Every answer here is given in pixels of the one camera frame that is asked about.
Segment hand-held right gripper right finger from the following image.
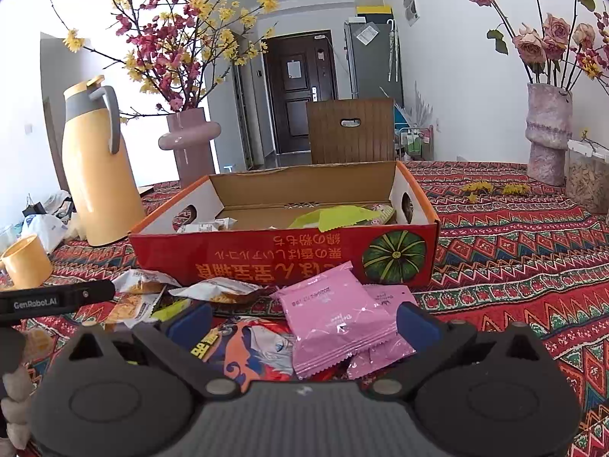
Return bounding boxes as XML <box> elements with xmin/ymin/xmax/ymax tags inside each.
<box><xmin>371</xmin><ymin>301</ymin><xmax>543</xmax><ymax>397</ymax></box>

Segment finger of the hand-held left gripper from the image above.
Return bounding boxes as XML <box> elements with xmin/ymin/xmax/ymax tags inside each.
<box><xmin>67</xmin><ymin>280</ymin><xmax>116</xmax><ymax>306</ymax></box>

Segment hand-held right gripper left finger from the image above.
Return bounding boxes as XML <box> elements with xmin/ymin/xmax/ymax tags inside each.
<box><xmin>67</xmin><ymin>302</ymin><xmax>242</xmax><ymax>397</ymax></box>

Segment pink snack packet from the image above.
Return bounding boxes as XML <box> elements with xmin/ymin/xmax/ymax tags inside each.
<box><xmin>271</xmin><ymin>261</ymin><xmax>398</xmax><ymax>380</ymax></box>
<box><xmin>347</xmin><ymin>284</ymin><xmax>419</xmax><ymax>382</ymax></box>

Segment dark comic-print snack packet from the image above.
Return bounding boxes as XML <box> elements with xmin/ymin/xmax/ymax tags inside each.
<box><xmin>190</xmin><ymin>316</ymin><xmax>296</xmax><ymax>388</ymax></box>

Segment red cardboard box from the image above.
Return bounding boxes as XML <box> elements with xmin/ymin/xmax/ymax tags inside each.
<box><xmin>128</xmin><ymin>160</ymin><xmax>441</xmax><ymax>289</ymax></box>

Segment person's left hand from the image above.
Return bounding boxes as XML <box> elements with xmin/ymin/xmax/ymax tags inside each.
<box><xmin>0</xmin><ymin>328</ymin><xmax>53</xmax><ymax>451</ymax></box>

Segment yellow ceramic mug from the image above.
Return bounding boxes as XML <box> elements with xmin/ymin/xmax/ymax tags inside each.
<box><xmin>0</xmin><ymin>235</ymin><xmax>54</xmax><ymax>290</ymax></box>

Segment white plastic bag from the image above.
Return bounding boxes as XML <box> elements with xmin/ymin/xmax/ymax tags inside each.
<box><xmin>21</xmin><ymin>190</ymin><xmax>72</xmax><ymax>253</ymax></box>

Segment black bag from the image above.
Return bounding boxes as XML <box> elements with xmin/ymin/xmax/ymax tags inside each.
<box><xmin>21</xmin><ymin>195</ymin><xmax>48</xmax><ymax>217</ymax></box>

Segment yellow thermos jug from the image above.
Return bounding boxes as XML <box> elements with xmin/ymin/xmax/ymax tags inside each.
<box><xmin>62</xmin><ymin>75</ymin><xmax>146</xmax><ymax>247</ymax></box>

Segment fallen yellow petals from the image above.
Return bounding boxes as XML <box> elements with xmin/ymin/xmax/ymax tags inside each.
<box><xmin>461</xmin><ymin>181</ymin><xmax>531</xmax><ymax>203</ymax></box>

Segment smooth pink mushroom-shaped vase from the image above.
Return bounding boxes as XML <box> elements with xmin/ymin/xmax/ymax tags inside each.
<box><xmin>158</xmin><ymin>107</ymin><xmax>222</xmax><ymax>189</ymax></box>

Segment white trolley with bottles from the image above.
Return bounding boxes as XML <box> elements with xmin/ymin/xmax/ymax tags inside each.
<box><xmin>397</xmin><ymin>124</ymin><xmax>435</xmax><ymax>160</ymax></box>

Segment brown wooden chair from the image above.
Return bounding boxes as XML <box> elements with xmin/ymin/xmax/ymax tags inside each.
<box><xmin>306</xmin><ymin>98</ymin><xmax>395</xmax><ymax>165</ymax></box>

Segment dried pale grass bunch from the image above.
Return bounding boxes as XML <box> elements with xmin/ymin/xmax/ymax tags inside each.
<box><xmin>409</xmin><ymin>81</ymin><xmax>434</xmax><ymax>127</ymax></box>

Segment clear container of wood chips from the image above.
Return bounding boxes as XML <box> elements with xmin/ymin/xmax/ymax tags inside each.
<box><xmin>565</xmin><ymin>139</ymin><xmax>609</xmax><ymax>215</ymax></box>

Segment textured pink vase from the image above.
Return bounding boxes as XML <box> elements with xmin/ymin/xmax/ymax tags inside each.
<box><xmin>526</xmin><ymin>83</ymin><xmax>573</xmax><ymax>186</ymax></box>

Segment dark entrance door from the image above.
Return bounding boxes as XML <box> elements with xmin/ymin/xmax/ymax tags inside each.
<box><xmin>263</xmin><ymin>30</ymin><xmax>338</xmax><ymax>155</ymax></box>

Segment grey refrigerator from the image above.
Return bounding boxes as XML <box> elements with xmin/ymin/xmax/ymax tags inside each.
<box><xmin>343</xmin><ymin>19</ymin><xmax>404</xmax><ymax>101</ymax></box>

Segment red and yellow blossom branches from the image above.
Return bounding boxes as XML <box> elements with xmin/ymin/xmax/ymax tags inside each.
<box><xmin>50</xmin><ymin>0</ymin><xmax>281</xmax><ymax>120</ymax></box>

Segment white folded umbrella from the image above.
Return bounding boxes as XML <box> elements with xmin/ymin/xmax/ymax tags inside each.
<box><xmin>387</xmin><ymin>19</ymin><xmax>400</xmax><ymax>81</ymax></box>

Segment pink rose bouquet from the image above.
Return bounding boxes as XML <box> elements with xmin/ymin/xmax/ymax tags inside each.
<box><xmin>457</xmin><ymin>0</ymin><xmax>609</xmax><ymax>91</ymax></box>

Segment yellow box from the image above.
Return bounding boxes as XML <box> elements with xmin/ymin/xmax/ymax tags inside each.
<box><xmin>356</xmin><ymin>0</ymin><xmax>393</xmax><ymax>22</ymax></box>

